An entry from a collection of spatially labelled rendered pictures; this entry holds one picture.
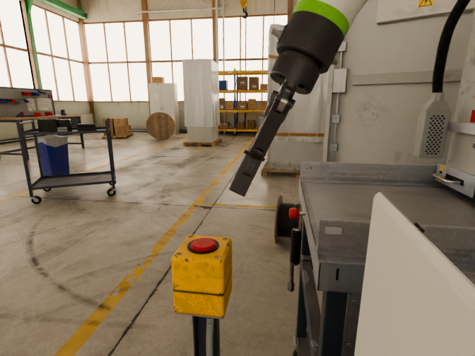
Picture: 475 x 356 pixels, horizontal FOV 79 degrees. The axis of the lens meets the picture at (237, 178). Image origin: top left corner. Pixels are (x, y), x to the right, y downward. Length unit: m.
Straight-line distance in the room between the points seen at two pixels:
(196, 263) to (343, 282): 0.27
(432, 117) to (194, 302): 0.87
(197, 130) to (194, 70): 1.56
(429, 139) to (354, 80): 0.46
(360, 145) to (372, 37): 0.44
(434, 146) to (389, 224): 0.88
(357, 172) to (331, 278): 0.61
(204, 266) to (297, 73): 0.32
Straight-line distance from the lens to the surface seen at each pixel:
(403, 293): 0.19
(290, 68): 0.47
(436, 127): 1.07
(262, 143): 0.45
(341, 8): 0.50
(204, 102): 8.04
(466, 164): 1.08
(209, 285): 0.45
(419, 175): 1.18
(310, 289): 1.04
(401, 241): 0.19
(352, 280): 0.57
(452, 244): 0.63
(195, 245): 0.46
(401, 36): 1.39
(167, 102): 11.82
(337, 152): 1.42
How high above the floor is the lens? 1.12
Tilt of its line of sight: 14 degrees down
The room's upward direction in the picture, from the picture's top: straight up
